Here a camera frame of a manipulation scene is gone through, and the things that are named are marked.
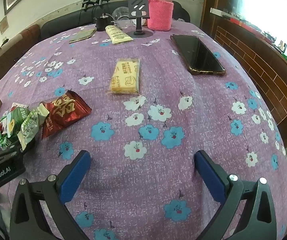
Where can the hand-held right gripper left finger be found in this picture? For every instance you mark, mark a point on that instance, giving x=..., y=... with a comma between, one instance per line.
x=76, y=175

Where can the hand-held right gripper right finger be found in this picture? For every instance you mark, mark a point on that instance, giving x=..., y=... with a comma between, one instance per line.
x=208, y=175

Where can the small green candy packet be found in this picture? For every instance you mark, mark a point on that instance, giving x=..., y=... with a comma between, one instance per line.
x=4, y=142

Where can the green snack packet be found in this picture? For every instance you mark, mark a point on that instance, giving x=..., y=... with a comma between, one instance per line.
x=14, y=120

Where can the grey-green snack packet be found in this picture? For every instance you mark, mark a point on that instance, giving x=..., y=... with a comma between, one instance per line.
x=29, y=127

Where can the dark red snack packet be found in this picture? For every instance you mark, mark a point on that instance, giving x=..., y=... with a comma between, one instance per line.
x=63, y=115

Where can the brown chair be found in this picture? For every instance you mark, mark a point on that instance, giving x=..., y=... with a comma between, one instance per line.
x=8, y=52

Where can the purple floral tablecloth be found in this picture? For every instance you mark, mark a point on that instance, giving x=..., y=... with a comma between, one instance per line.
x=158, y=92

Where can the wooden cabinet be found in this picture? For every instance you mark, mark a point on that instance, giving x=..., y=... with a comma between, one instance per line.
x=258, y=62

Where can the long yellow snack packet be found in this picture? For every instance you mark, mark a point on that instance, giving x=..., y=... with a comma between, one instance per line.
x=117, y=35

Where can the pink bottle with sleeve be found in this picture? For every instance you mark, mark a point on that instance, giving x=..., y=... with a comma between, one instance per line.
x=159, y=12

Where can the black phone stand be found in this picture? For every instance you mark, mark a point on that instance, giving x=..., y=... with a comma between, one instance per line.
x=138, y=7

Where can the wall notice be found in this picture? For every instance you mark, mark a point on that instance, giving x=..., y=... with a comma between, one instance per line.
x=3, y=24

